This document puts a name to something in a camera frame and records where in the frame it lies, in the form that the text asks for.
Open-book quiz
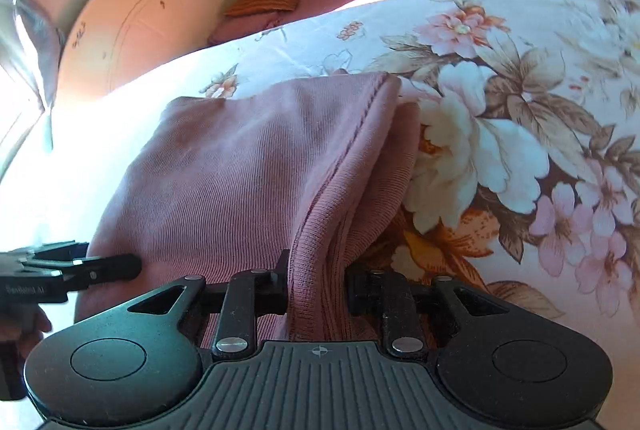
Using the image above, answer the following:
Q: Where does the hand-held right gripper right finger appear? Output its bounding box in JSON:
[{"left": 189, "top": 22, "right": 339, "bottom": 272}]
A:
[{"left": 345, "top": 264, "right": 511, "bottom": 356}]

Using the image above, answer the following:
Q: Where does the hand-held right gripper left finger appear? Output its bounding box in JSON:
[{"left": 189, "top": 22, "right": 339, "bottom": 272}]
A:
[{"left": 127, "top": 249, "right": 292, "bottom": 359}]

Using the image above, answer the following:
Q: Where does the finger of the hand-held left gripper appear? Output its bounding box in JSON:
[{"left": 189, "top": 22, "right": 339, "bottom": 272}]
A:
[{"left": 67, "top": 254, "right": 143, "bottom": 286}]

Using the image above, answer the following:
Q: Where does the pink long-sleeve shirt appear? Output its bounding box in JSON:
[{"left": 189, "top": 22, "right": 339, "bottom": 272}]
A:
[{"left": 75, "top": 71, "right": 424, "bottom": 344}]

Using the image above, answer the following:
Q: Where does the person's left hand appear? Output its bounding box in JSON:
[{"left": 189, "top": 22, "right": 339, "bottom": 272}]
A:
[{"left": 18, "top": 305, "right": 54, "bottom": 359}]

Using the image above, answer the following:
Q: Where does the white floral blanket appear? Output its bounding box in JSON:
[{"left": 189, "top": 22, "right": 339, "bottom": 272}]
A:
[{"left": 0, "top": 0, "right": 640, "bottom": 430}]

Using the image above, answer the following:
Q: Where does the grey patterned curtain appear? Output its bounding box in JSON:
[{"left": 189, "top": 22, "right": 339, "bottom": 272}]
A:
[{"left": 0, "top": 0, "right": 66, "bottom": 151}]

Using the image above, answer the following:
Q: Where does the pink pillow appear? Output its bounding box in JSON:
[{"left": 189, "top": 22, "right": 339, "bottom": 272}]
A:
[{"left": 207, "top": 12, "right": 286, "bottom": 45}]

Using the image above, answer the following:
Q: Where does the cream curved headboard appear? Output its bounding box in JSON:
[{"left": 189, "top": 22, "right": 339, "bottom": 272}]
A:
[{"left": 57, "top": 0, "right": 251, "bottom": 104}]

